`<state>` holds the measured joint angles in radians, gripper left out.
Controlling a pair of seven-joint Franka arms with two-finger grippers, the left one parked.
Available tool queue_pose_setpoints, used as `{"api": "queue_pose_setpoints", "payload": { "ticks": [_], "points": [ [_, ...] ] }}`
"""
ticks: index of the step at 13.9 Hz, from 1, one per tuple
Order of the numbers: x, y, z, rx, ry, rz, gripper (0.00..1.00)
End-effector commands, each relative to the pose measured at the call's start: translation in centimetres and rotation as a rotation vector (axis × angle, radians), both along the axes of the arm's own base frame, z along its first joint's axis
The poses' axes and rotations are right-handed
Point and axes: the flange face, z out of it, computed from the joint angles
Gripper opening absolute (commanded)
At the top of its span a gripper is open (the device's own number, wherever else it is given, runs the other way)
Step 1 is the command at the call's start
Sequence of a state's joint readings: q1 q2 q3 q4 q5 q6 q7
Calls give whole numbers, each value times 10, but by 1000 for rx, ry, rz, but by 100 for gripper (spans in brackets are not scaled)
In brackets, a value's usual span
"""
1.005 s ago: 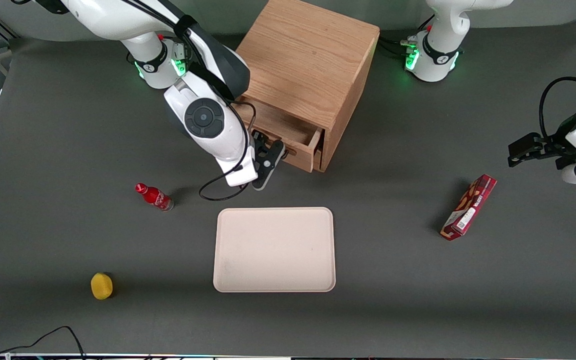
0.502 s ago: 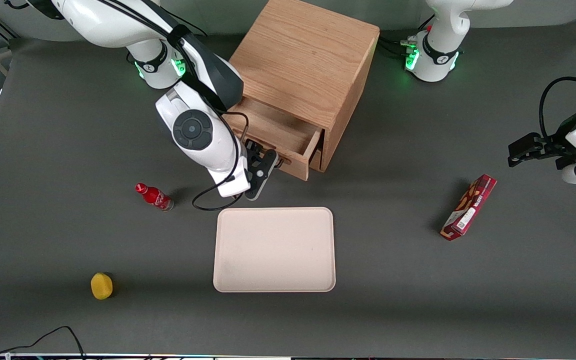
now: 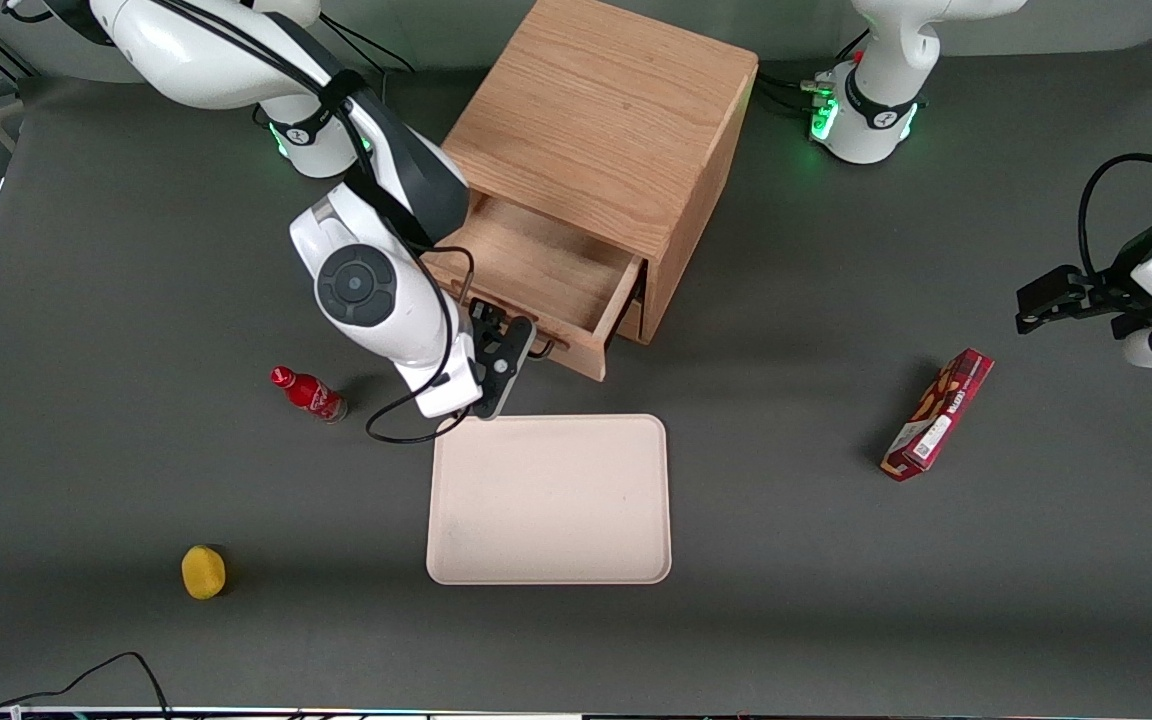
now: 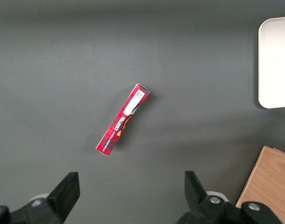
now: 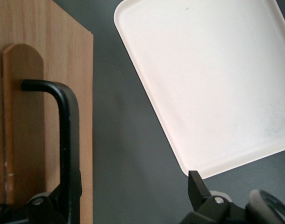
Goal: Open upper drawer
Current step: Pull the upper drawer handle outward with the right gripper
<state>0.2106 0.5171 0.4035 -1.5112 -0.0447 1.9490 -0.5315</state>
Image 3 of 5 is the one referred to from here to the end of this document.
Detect oak wooden drawer cabinet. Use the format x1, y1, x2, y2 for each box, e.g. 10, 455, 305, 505
441, 0, 761, 346

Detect thin black floor cable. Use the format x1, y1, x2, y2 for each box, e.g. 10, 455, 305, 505
0, 652, 172, 720

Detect black left arm base cables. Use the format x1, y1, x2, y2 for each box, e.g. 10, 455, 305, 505
754, 30, 872, 121

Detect red snack box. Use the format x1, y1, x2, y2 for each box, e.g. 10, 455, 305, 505
880, 347, 996, 483

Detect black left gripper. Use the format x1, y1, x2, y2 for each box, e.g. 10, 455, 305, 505
1015, 222, 1152, 340

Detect yellow toy lemon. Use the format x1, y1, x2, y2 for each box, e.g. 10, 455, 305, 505
181, 545, 228, 601

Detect beige plastic tray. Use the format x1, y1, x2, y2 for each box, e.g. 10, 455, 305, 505
425, 413, 673, 586

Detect black right arm base cable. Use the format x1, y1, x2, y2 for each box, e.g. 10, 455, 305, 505
319, 18, 419, 101

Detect red soda bottle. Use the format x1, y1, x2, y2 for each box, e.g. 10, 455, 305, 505
269, 365, 349, 425

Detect dark grey table mat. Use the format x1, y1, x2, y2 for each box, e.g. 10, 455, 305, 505
0, 40, 1152, 713

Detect black left wrist camera cable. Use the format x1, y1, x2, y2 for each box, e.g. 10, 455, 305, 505
1079, 153, 1152, 286

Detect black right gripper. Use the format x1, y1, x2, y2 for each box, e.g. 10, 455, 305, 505
470, 298, 538, 422

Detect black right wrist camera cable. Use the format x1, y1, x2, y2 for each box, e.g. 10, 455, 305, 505
151, 0, 478, 445

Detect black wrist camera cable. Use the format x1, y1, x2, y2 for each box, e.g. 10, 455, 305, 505
1079, 153, 1152, 286
151, 0, 478, 445

